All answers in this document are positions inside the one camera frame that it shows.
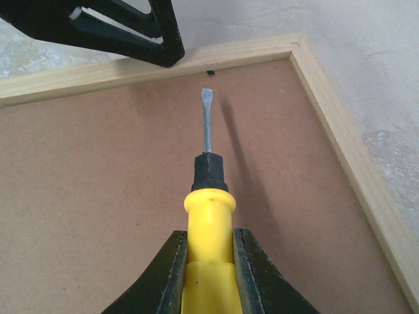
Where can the wooden photo frame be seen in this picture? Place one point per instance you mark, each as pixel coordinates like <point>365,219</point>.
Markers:
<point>97,160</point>

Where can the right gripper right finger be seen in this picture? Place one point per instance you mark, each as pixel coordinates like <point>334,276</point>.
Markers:
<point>262,288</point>

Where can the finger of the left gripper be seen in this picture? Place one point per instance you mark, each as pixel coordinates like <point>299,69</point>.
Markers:
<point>109,26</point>

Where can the yellow handled screwdriver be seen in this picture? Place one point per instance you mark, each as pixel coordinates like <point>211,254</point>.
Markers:
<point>210,281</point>

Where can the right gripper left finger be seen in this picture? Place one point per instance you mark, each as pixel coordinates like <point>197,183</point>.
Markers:
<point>159,288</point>

